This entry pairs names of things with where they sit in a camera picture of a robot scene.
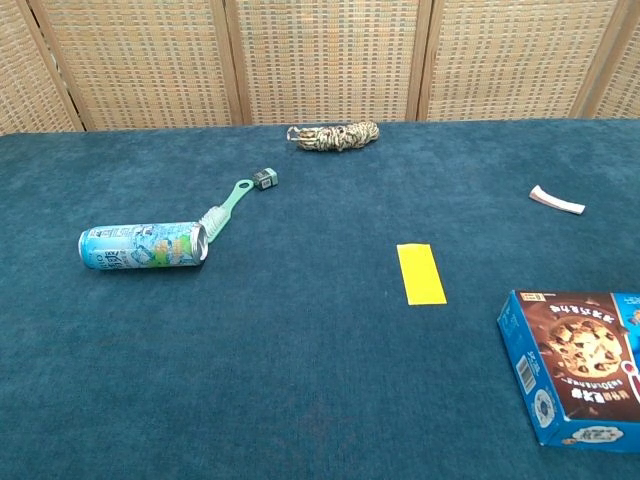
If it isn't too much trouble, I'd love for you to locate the small white stick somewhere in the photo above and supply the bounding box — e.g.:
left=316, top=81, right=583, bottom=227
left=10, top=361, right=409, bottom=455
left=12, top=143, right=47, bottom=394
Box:
left=528, top=184, right=587, bottom=217

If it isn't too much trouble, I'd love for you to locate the yellow rectangular card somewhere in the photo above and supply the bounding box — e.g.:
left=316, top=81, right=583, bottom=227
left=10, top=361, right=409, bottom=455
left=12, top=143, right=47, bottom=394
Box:
left=396, top=243, right=448, bottom=306

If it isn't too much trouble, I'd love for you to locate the light blue beverage can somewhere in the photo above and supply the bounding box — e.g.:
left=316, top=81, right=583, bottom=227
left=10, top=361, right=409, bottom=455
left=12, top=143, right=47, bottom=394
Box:
left=77, top=221, right=210, bottom=271

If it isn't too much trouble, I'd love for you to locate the coiled tan patterned rope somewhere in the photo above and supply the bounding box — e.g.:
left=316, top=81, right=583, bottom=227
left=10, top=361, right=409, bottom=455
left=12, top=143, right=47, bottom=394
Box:
left=286, top=121, right=381, bottom=153

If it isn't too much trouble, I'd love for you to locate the blue chocolate cookie box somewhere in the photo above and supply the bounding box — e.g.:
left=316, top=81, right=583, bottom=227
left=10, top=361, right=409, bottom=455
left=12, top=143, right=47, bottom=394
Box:
left=496, top=289, right=640, bottom=447

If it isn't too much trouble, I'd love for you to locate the woven bamboo folding screen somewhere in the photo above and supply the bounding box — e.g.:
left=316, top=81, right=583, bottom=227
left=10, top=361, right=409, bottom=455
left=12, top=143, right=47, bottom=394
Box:
left=0, top=0, right=640, bottom=137

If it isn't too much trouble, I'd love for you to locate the blue felt table cloth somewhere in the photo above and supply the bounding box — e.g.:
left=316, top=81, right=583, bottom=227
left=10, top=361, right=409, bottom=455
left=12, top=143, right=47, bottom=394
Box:
left=0, top=117, right=640, bottom=480

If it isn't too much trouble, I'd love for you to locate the green handled brush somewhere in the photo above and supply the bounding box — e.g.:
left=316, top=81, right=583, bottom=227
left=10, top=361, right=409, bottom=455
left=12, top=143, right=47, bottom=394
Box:
left=197, top=179, right=254, bottom=245

